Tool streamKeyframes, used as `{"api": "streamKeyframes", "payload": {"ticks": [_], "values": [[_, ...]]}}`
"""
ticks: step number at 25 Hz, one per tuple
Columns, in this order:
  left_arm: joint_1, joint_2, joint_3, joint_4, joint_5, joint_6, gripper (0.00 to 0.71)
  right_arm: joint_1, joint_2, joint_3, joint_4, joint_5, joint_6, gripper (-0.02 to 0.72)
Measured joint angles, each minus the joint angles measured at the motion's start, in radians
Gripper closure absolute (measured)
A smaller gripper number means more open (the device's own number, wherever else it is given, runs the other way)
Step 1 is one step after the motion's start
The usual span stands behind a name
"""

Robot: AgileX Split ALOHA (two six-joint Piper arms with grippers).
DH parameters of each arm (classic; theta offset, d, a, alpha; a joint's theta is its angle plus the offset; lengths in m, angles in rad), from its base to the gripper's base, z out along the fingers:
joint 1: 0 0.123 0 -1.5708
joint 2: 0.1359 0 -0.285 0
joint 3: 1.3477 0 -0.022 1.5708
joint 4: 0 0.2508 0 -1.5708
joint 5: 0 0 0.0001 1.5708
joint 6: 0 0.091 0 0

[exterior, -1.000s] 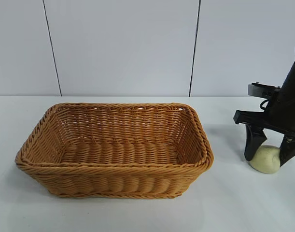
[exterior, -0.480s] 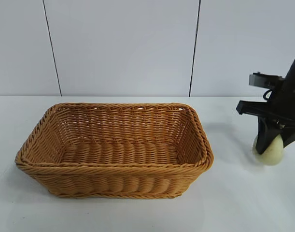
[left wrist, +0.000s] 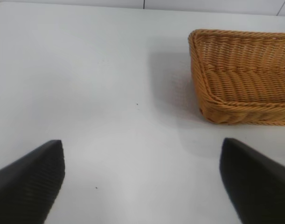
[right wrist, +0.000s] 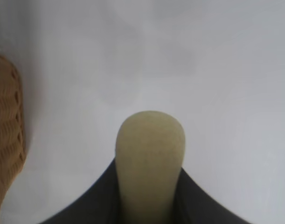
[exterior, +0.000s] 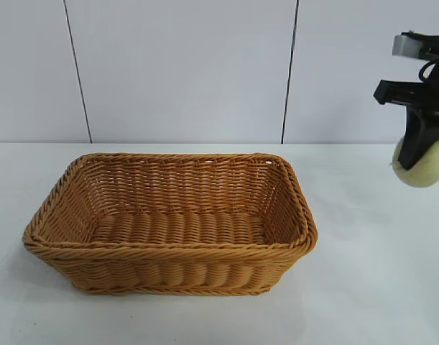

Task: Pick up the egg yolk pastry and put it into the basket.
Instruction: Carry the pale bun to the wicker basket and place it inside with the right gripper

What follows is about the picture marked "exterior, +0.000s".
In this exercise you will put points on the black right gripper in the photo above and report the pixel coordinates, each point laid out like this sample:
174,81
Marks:
438,97

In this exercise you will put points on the pale yellow egg yolk pastry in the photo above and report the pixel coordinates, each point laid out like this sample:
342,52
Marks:
420,178

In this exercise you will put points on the brown woven wicker basket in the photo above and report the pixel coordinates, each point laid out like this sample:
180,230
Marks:
169,230

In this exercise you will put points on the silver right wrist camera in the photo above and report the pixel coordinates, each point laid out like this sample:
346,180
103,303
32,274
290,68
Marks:
404,46

